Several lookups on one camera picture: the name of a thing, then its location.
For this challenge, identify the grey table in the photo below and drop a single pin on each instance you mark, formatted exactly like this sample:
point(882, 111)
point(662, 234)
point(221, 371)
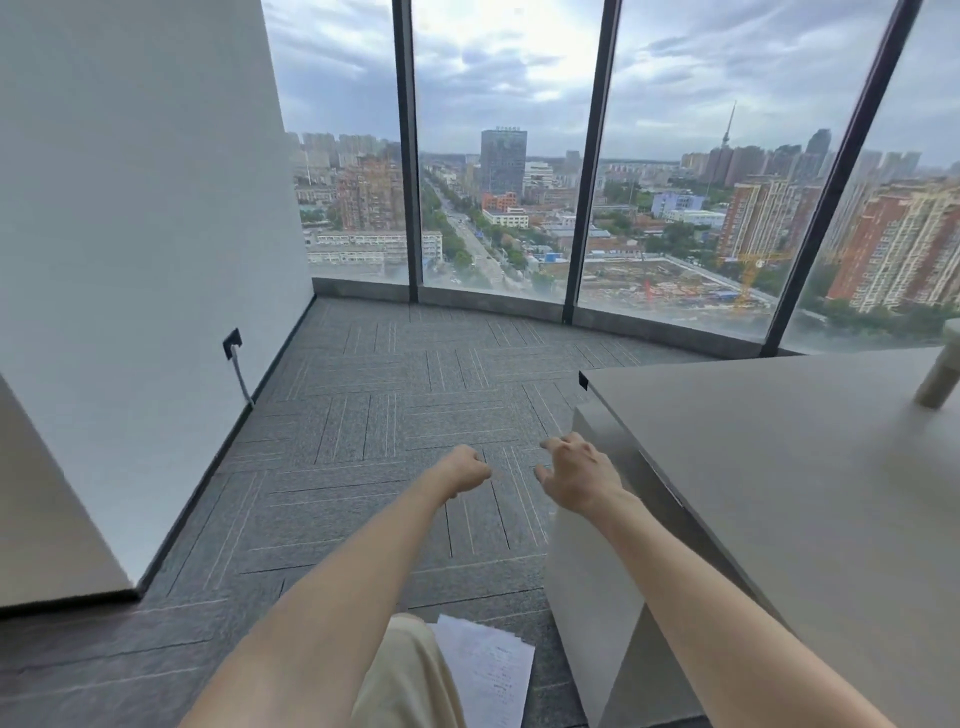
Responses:
point(787, 510)

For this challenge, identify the person's left fingers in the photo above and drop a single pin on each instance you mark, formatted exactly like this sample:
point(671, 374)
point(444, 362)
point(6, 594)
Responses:
point(474, 465)

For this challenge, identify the grey window sill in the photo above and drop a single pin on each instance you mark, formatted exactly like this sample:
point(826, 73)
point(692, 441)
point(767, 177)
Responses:
point(525, 304)

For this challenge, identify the beige cylindrical lamp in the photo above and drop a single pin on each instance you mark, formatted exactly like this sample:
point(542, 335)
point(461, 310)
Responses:
point(939, 371)

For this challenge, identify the person's left hand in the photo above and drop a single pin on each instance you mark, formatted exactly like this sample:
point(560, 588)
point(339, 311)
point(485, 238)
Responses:
point(459, 471)

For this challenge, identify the person's right hand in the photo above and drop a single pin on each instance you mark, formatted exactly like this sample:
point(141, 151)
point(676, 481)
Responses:
point(583, 476)

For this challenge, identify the person's right thumb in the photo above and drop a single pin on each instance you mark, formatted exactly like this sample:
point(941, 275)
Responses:
point(544, 477)

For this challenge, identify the white paper sheets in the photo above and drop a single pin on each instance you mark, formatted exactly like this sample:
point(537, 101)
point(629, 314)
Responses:
point(487, 671)

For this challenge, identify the black window mullion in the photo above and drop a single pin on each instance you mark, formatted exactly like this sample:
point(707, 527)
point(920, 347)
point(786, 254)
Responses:
point(408, 150)
point(840, 180)
point(592, 165)

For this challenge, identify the person's right forearm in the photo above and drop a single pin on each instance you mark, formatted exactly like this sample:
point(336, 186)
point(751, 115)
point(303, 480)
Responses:
point(720, 615)

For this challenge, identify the person's left forearm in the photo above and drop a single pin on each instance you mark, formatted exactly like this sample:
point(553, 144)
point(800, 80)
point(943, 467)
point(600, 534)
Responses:
point(322, 607)

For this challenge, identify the person's beige trouser leg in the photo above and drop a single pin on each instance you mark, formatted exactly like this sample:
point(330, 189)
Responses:
point(409, 679)

